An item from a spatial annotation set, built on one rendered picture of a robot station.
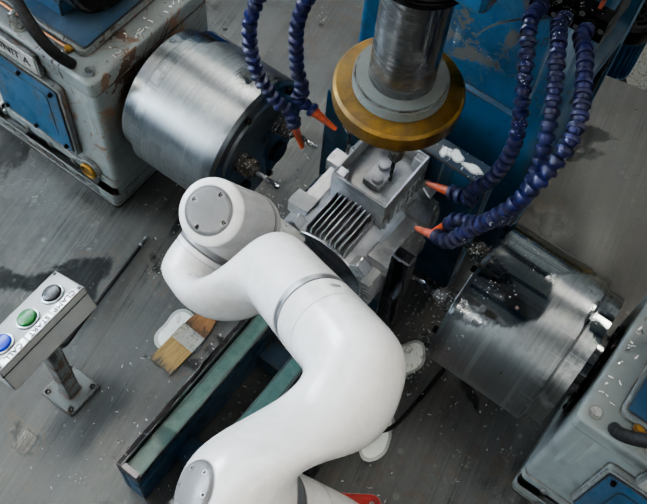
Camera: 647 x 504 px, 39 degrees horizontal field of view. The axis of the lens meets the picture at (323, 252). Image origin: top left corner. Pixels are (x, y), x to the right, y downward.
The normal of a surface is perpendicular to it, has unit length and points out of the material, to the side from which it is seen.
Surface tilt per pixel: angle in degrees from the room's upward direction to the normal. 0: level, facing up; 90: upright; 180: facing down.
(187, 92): 25
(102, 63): 0
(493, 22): 90
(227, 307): 86
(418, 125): 0
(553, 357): 36
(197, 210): 31
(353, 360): 13
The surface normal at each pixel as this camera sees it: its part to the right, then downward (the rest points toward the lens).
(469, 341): -0.47, 0.33
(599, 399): 0.06, -0.48
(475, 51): -0.59, 0.69
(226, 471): -0.18, -0.66
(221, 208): -0.22, -0.07
